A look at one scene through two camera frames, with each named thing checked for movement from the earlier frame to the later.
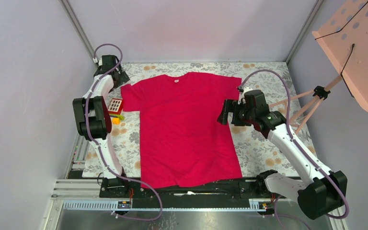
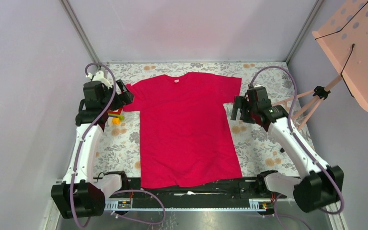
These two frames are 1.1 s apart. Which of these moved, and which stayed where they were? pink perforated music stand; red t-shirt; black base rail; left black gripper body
Moved: left black gripper body
Stayed: pink perforated music stand; red t-shirt; black base rail
